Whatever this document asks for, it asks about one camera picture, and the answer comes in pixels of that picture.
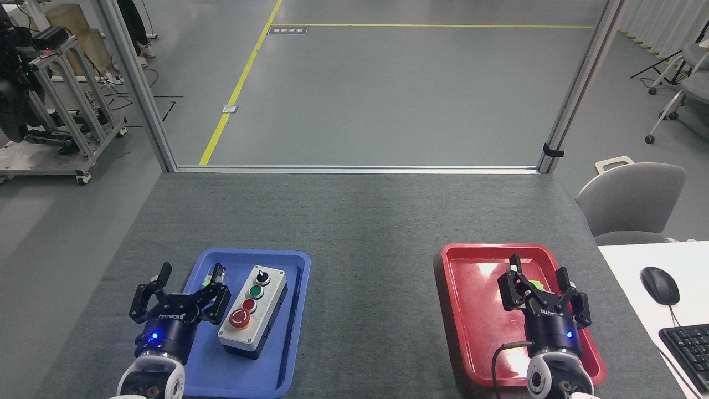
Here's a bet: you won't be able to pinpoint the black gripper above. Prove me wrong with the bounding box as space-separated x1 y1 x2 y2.
497 254 592 358
129 263 232 365

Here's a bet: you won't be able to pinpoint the grey control box with buttons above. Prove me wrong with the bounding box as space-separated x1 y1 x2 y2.
217 265 289 361

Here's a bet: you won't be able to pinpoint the small grey green push button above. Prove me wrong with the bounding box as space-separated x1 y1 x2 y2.
202 265 228 290

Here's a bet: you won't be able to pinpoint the cardboard box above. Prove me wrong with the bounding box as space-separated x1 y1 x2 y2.
32 4 115 79

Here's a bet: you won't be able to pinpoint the red plastic tray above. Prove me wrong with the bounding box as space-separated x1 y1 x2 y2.
441 243 608 387

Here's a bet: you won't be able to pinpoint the white desk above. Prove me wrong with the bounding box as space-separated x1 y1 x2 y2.
597 241 709 399

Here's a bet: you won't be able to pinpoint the black computer mouse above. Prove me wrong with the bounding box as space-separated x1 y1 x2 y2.
640 266 681 306

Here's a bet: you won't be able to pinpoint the blue plastic tray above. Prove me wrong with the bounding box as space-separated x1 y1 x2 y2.
147 248 311 399

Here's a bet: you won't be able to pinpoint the grey office chair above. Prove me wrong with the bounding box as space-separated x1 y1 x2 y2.
575 156 687 245

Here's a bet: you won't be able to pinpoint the black keyboard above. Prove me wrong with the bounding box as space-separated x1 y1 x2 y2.
658 324 709 395

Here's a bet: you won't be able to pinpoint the grey chair on wheels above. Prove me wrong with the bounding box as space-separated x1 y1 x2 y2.
648 42 709 95
645 69 709 145

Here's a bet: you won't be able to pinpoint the black robot machine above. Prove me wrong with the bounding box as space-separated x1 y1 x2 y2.
0 10 56 146

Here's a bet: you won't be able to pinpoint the person's legs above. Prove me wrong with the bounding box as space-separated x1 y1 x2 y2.
115 0 157 69

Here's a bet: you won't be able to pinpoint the white curtain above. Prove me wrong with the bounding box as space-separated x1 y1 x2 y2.
617 0 709 71

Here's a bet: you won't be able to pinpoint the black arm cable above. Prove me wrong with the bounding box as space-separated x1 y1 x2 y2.
491 341 533 399

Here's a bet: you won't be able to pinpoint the silver aluminium post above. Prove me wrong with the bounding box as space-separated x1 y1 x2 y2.
97 0 178 173
536 0 626 175

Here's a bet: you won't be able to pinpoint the aluminium frame cart on wheels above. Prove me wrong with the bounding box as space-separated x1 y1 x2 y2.
0 34 129 186

